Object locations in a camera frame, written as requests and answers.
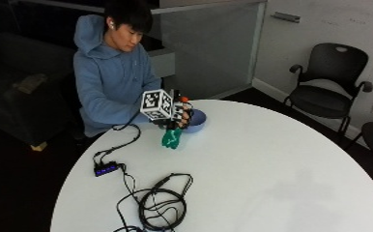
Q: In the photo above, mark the blue bowl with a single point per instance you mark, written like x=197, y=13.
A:
x=197, y=121

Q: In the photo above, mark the small orange object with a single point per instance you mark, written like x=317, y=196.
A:
x=183, y=99

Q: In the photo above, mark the white cube with black markers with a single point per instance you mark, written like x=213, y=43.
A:
x=157, y=104

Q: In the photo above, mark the the person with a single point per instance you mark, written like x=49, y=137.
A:
x=110, y=80

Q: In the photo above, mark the frosted glass partition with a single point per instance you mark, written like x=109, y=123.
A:
x=213, y=48

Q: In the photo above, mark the black hub with blue lights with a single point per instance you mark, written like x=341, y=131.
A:
x=106, y=168

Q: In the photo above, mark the black office chair with armrests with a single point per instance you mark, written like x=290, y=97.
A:
x=327, y=90

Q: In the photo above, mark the white earbud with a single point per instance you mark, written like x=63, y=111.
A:
x=110, y=25

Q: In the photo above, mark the tan object on sofa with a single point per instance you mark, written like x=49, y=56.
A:
x=30, y=83

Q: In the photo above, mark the dark sofa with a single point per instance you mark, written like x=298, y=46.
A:
x=19, y=87

